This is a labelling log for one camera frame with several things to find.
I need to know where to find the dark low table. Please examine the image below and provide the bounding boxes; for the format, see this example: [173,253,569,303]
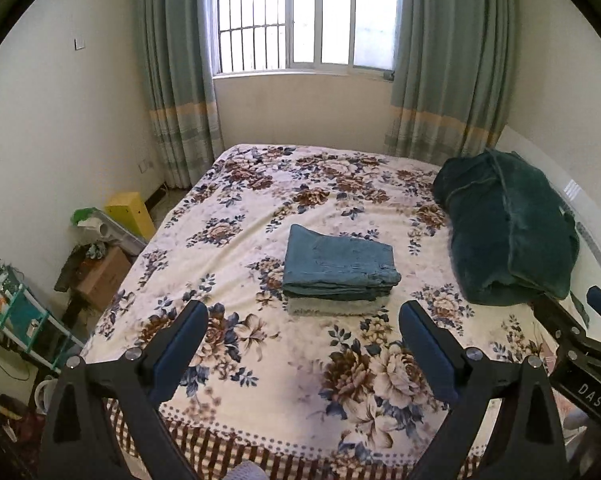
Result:
[54,244,97,332]

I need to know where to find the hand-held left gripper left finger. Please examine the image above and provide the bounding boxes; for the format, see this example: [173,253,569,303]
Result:
[36,299,210,480]

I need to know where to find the grey folded pants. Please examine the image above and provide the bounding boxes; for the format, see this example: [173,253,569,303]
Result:
[286,298,390,317]

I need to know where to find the clear plastic storage bin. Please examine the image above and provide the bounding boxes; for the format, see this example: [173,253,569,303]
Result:
[71,207,148,257]

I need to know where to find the teal storage rack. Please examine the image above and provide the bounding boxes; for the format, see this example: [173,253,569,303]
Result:
[0,260,84,374]

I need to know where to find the yellow box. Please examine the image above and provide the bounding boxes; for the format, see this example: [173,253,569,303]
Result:
[104,191,157,241]

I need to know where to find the brown cardboard box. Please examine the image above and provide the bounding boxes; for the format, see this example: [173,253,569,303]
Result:
[75,246,132,311]

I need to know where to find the bed with floral sheet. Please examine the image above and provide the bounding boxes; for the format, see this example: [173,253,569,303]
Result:
[80,142,588,480]

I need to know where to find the barred window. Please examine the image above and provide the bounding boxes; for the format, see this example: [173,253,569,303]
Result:
[211,0,406,79]

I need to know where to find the dark blue folded jeans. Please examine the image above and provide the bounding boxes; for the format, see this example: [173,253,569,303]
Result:
[283,287,396,304]

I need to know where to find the dark green plush blanket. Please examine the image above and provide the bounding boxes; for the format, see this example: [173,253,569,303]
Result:
[433,149,581,307]

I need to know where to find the green striped curtain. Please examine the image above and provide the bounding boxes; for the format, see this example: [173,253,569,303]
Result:
[135,0,225,189]
[384,0,518,161]

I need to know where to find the light blue denim pants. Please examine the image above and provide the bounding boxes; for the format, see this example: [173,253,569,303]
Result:
[282,224,402,297]

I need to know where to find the white headboard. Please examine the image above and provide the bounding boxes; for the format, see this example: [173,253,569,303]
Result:
[495,125,601,311]

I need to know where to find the grey trash bin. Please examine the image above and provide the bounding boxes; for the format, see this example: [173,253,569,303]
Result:
[32,377,59,414]

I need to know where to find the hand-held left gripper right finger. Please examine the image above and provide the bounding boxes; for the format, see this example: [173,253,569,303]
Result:
[398,300,573,480]

